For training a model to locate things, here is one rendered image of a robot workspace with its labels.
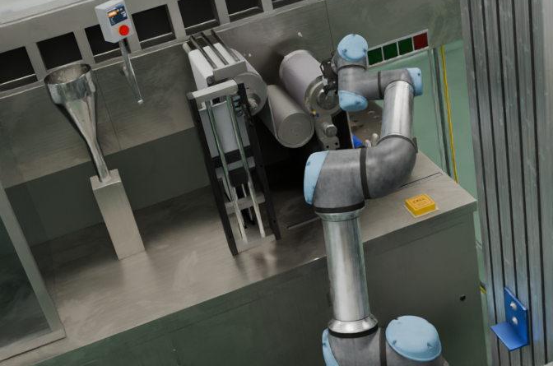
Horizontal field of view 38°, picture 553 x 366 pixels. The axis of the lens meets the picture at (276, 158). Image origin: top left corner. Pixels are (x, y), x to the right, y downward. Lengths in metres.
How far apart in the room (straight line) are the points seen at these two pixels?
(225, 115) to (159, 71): 0.44
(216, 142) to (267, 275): 0.42
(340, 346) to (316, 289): 0.61
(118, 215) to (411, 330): 1.07
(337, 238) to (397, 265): 0.76
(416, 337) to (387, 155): 0.41
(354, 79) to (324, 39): 0.69
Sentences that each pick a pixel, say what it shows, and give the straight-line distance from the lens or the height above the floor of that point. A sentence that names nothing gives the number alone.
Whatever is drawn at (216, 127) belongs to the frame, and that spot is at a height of 1.33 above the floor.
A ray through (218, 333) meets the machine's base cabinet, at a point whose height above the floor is 0.75.
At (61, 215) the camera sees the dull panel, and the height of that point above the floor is 0.98.
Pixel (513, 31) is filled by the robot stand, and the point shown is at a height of 1.82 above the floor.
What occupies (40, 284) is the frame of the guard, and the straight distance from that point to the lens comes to 2.28.
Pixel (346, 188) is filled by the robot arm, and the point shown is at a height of 1.38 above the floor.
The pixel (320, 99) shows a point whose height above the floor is 1.26.
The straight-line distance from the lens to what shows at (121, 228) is 2.55.
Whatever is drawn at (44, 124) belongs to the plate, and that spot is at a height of 1.31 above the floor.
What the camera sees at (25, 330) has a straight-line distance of 2.38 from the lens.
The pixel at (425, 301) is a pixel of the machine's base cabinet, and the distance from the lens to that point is 2.67.
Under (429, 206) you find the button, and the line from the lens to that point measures 2.47.
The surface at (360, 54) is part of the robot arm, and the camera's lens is 2.10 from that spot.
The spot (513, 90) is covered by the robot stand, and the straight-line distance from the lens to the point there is 1.30.
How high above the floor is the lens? 2.30
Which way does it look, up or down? 29 degrees down
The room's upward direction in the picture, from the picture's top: 13 degrees counter-clockwise
